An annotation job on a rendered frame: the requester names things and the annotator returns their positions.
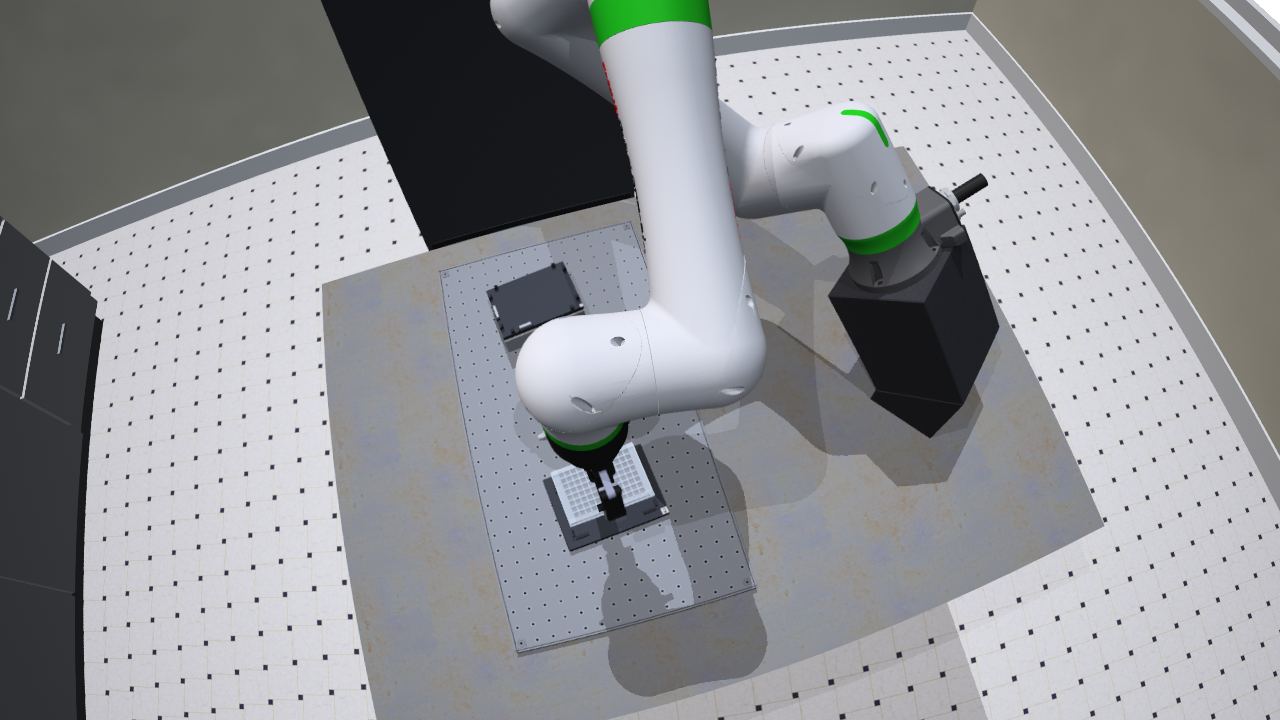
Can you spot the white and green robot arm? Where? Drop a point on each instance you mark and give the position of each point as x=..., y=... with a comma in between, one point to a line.
x=699, y=342

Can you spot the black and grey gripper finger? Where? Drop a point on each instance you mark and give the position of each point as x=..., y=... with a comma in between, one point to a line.
x=610, y=494

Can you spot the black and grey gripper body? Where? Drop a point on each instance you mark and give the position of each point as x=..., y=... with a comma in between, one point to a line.
x=598, y=468

